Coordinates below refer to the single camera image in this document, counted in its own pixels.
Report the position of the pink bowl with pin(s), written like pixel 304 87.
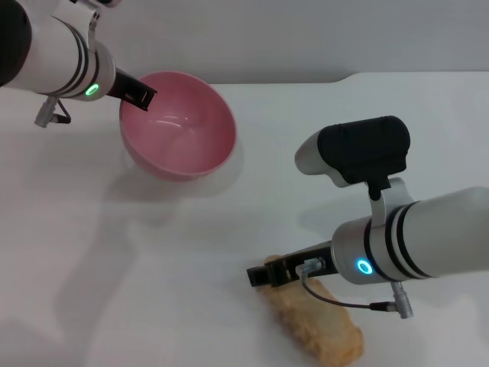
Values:
pixel 179 145

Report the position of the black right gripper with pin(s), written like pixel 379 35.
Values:
pixel 317 254

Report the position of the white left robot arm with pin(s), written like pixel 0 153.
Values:
pixel 49 57

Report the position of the orange ridged bread loaf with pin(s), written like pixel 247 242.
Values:
pixel 317 321

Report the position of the silver right camera bracket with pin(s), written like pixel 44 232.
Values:
pixel 399 191

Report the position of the silver left camera bracket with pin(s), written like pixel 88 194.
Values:
pixel 93 26

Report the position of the silver camera bracket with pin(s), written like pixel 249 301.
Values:
pixel 399 191
pixel 93 26

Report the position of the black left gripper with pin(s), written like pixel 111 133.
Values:
pixel 121 84

